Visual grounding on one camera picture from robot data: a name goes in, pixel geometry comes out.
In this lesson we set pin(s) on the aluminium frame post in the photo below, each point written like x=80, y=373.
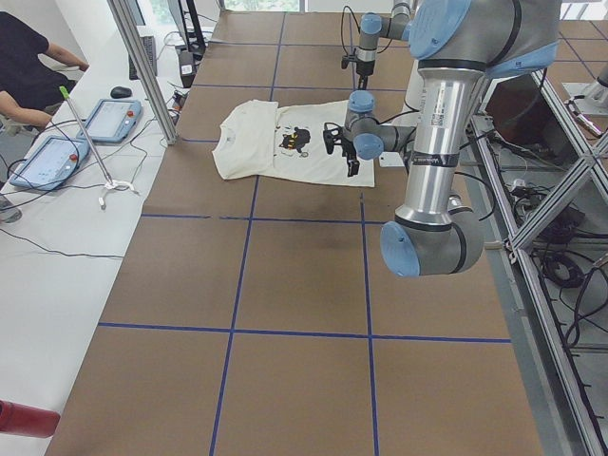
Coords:
x=131, y=38

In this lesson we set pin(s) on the seated person black shirt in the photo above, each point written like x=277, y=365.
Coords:
x=28, y=87

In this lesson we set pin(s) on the metal grabber stick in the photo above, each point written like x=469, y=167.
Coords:
x=110, y=183

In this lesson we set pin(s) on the red bottle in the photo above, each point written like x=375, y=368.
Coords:
x=22, y=420

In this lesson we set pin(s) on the blue teach pendant near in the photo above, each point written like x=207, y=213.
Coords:
x=51, y=164

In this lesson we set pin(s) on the blue teach pendant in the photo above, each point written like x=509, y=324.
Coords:
x=51, y=164
x=111, y=120

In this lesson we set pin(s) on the blue teach pendant far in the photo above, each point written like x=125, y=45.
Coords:
x=111, y=120

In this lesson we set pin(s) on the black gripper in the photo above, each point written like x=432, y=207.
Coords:
x=363, y=68
x=348, y=152

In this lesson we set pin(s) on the black computer mouse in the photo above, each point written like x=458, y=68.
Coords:
x=120, y=92

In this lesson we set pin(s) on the cream long-sleeve cat shirt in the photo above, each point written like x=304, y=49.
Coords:
x=262, y=138

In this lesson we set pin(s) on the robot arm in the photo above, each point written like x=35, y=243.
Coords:
x=372, y=28
x=458, y=45

